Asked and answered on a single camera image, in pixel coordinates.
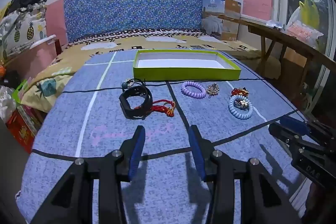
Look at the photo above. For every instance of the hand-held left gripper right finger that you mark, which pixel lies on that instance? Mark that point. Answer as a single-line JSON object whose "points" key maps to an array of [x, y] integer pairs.
{"points": [[197, 153]]}

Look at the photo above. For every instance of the gold rhinestone hair clip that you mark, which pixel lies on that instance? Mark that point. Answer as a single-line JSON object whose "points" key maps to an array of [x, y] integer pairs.
{"points": [[212, 89]]}

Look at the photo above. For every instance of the wooden bench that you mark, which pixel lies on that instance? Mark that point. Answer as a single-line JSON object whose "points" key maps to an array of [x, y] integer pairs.
{"points": [[275, 33]]}

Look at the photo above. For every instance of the green shallow cardboard box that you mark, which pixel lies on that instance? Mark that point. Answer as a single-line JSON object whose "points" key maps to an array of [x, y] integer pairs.
{"points": [[183, 74]]}

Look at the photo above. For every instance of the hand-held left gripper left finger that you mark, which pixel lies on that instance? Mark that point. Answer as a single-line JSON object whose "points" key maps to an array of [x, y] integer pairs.
{"points": [[137, 150]]}

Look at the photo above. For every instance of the clear plastic packet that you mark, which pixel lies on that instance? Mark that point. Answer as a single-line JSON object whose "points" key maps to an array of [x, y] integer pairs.
{"points": [[274, 25]]}

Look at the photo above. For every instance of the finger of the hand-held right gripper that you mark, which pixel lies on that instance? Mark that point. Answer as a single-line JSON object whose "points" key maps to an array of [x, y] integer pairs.
{"points": [[281, 133], [294, 124]]}

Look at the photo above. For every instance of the black wristband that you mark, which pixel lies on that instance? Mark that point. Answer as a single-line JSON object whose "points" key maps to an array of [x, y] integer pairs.
{"points": [[124, 106]]}

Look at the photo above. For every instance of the blue grey lined mat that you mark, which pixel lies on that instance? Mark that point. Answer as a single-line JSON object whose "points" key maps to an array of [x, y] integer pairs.
{"points": [[105, 121]]}

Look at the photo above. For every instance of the yellow green bag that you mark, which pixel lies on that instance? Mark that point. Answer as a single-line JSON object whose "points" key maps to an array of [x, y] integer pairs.
{"points": [[309, 14]]}

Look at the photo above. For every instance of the white crumpled plastic bag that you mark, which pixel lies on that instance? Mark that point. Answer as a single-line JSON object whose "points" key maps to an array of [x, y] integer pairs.
{"points": [[6, 103]]}

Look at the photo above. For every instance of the printed cardboard box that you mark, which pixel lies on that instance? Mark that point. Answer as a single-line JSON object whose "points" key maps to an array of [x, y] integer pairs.
{"points": [[231, 8]]}

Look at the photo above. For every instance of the dark red wooden board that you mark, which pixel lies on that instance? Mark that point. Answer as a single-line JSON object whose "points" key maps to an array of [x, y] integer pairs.
{"points": [[57, 46]]}

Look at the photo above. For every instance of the pink storage bin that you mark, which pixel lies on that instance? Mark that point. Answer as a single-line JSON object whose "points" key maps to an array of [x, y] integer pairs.
{"points": [[39, 56]]}

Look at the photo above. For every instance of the tan patterned bed sheet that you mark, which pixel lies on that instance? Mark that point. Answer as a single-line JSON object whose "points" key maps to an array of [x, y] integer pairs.
{"points": [[65, 58]]}

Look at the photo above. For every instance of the green plastic basket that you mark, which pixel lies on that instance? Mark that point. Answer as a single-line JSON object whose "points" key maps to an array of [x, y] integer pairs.
{"points": [[19, 90]]}

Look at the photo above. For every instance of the pineapple print bag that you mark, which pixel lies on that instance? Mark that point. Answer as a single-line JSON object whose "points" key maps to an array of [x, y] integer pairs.
{"points": [[23, 29]]}

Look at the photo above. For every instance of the red carton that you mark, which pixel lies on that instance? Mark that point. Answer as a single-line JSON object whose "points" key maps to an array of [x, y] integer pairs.
{"points": [[21, 132]]}

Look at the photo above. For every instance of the blue floral headboard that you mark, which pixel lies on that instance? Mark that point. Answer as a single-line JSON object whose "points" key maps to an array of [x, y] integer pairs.
{"points": [[131, 3]]}

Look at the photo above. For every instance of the orange snack packet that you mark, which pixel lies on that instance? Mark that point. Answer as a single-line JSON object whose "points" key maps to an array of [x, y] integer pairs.
{"points": [[2, 71]]}

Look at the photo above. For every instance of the pink filled plastic bag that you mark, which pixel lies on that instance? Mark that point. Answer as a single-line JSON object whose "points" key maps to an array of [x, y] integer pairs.
{"points": [[302, 31]]}

